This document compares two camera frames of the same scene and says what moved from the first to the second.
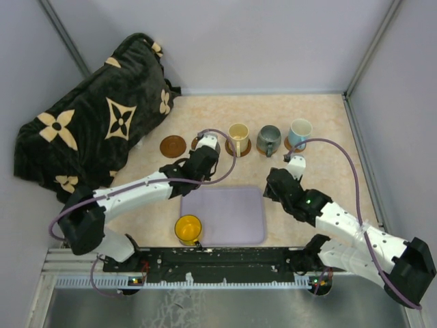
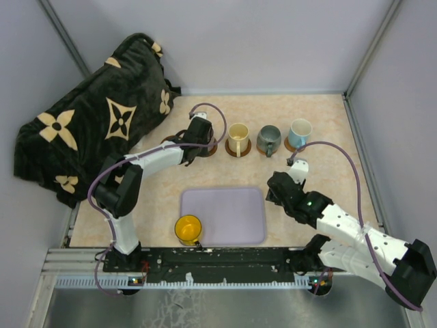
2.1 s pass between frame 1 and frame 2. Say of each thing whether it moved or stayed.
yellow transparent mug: stayed
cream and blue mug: stayed
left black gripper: moved
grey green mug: stayed
